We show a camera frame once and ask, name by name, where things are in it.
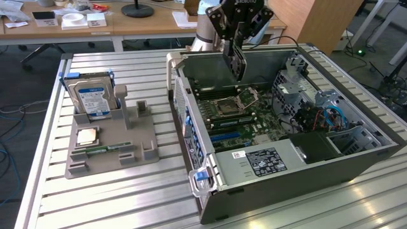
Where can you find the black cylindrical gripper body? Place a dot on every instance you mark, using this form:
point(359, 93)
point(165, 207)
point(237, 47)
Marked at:
point(243, 3)

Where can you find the black fan graphics card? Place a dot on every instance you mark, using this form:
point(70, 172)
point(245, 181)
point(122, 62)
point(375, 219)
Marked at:
point(237, 64)

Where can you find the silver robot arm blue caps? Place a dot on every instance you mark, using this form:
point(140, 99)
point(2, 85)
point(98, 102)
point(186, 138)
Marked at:
point(205, 31)

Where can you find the brown cardboard box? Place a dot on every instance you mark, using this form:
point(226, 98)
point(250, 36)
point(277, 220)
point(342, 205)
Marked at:
point(191, 7)

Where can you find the white paper stack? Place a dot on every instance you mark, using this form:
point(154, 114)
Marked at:
point(183, 22)

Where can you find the wooden cabinet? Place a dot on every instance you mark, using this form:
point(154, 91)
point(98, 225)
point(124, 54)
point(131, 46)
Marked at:
point(343, 23)

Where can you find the black round lamp base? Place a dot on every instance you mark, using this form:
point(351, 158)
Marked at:
point(138, 11)

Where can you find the black RAM slot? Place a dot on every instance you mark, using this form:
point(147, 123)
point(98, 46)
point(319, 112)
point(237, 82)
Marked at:
point(218, 92)
point(217, 88)

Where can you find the white device red mark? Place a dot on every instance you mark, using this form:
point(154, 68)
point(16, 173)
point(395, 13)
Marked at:
point(346, 40)

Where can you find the metal socket cover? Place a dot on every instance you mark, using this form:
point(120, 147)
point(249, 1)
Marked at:
point(250, 88)

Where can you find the perforated metal drive cage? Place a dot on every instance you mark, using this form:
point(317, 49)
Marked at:
point(289, 93)

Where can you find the black device green light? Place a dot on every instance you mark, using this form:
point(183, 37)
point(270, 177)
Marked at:
point(361, 51)

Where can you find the CPU socket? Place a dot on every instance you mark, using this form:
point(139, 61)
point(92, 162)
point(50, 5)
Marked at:
point(227, 107)

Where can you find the small red item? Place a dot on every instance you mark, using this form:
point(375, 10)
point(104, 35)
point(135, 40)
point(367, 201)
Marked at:
point(99, 8)

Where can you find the green motherboard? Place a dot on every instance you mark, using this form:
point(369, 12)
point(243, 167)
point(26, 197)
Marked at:
point(269, 120)

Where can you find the dark plastic bag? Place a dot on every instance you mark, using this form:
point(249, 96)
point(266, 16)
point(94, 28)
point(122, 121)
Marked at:
point(79, 6)

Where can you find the flat white box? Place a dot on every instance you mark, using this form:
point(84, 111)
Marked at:
point(75, 26)

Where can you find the white tape roll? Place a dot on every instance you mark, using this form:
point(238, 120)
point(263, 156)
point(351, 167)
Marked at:
point(72, 21)

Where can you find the black expansion slot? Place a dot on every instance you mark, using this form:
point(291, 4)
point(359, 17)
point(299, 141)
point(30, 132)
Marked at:
point(233, 131)

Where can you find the black tripod stand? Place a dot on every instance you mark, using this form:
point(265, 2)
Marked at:
point(395, 69)

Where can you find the long blue expansion slot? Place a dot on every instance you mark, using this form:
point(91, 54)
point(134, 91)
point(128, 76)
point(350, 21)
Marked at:
point(227, 136)

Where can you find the beige tape roll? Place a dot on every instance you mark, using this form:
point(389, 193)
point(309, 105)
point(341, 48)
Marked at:
point(60, 3)

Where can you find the silver chipset heat sink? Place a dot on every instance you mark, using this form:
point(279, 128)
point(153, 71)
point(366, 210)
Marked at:
point(263, 139)

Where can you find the hard disk blue label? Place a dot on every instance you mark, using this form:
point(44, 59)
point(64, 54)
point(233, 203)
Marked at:
point(91, 100)

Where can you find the black and white label box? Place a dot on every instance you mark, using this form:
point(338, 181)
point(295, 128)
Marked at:
point(44, 15)

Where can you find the grey cup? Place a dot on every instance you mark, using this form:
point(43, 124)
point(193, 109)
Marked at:
point(46, 3)

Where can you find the grey parts rack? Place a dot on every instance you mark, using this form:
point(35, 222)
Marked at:
point(114, 136)

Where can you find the black chair base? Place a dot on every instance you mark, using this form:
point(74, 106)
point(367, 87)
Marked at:
point(35, 54)

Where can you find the metal disk bay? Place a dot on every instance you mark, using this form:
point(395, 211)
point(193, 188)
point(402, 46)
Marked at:
point(366, 140)

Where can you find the grey power supply black label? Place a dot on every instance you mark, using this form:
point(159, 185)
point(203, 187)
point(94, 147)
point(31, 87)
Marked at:
point(229, 171)

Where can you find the silver CPU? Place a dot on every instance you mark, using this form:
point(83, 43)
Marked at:
point(87, 137)

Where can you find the red and white card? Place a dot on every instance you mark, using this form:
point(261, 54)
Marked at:
point(16, 24)

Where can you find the clear plastic bag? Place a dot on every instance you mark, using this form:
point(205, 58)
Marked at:
point(12, 12)

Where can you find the blue case latch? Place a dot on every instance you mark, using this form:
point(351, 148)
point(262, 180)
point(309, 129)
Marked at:
point(201, 178)

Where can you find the open grey PC case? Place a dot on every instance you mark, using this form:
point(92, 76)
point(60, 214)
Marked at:
point(286, 190)

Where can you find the wooden desk white frame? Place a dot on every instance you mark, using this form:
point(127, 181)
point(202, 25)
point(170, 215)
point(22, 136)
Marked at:
point(159, 26)

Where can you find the silver metal bracket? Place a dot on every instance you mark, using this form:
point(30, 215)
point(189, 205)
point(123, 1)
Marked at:
point(327, 95)

